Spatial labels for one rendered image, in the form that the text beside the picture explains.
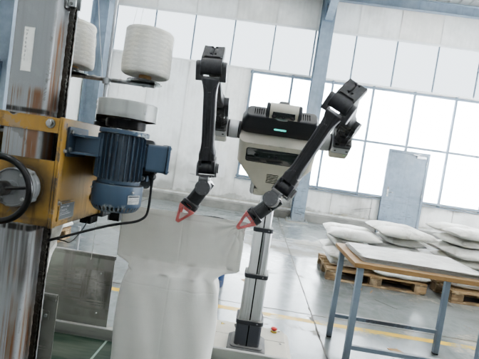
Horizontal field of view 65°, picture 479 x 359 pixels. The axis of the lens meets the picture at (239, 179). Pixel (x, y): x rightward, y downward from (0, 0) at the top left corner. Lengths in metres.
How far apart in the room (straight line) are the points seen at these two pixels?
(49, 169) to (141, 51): 0.47
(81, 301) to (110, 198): 1.01
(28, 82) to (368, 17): 9.66
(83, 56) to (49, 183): 0.47
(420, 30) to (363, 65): 1.57
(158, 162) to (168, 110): 8.65
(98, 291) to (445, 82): 9.73
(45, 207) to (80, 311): 1.01
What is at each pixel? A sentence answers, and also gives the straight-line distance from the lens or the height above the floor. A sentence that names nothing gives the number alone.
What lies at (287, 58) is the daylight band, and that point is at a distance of 9.85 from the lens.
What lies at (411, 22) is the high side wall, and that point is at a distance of 10.72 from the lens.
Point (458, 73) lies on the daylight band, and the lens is 10.88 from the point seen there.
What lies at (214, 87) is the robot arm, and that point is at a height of 1.54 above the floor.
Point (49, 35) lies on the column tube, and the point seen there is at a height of 1.55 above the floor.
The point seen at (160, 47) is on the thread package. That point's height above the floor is 1.62.
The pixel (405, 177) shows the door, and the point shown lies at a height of 1.45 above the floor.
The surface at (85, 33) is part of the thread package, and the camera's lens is 1.44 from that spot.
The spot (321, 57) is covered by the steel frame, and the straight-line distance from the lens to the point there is 9.46.
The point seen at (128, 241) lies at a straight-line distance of 1.59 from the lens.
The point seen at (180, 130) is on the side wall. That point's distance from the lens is 9.72.
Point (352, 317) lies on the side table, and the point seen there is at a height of 0.39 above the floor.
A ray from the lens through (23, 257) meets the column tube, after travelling 1.24.
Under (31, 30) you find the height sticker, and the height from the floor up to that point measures 1.56.
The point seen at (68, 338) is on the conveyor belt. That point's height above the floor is 0.38.
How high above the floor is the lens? 1.29
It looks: 3 degrees down
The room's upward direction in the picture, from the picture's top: 8 degrees clockwise
